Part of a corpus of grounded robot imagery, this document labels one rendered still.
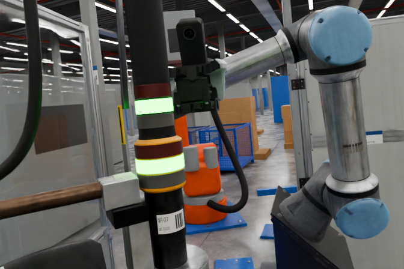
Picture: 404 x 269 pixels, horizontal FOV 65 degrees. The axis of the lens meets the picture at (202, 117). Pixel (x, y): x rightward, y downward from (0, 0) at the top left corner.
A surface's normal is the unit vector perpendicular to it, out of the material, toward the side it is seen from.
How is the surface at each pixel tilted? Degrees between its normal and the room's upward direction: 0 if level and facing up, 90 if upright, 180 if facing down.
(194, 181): 90
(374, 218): 109
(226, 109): 90
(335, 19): 95
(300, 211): 58
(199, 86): 90
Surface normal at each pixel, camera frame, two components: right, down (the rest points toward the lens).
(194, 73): -0.15, 0.07
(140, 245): 0.45, 0.00
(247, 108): -0.36, 0.08
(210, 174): 0.14, 0.04
